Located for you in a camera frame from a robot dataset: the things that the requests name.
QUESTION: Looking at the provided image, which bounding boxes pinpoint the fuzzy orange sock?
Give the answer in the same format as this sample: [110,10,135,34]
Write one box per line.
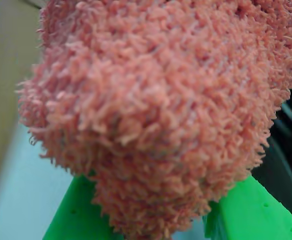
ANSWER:
[15,0,292,240]

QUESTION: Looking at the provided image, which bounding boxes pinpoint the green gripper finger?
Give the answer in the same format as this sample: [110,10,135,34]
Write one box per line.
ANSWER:
[42,174,123,240]
[202,175,292,240]

